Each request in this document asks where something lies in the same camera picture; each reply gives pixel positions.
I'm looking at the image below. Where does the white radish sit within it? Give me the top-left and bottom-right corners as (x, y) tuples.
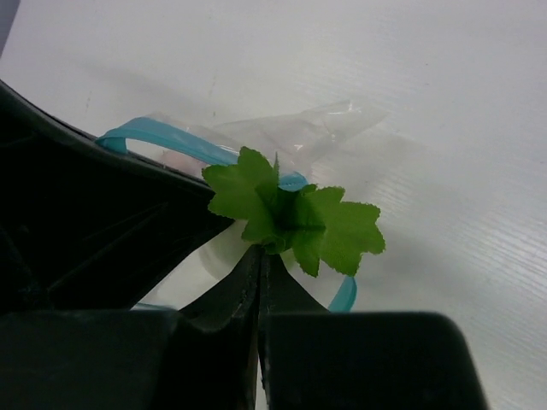
(202, 147), (386, 277)

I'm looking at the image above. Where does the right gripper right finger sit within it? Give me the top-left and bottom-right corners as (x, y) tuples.
(259, 254), (329, 314)

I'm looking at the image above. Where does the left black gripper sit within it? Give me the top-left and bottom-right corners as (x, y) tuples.
(1, 85), (230, 312)

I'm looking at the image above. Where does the clear zip top bag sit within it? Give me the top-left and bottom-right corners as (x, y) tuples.
(97, 100), (386, 307)

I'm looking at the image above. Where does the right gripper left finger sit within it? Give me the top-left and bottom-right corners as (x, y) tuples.
(179, 245), (262, 333)

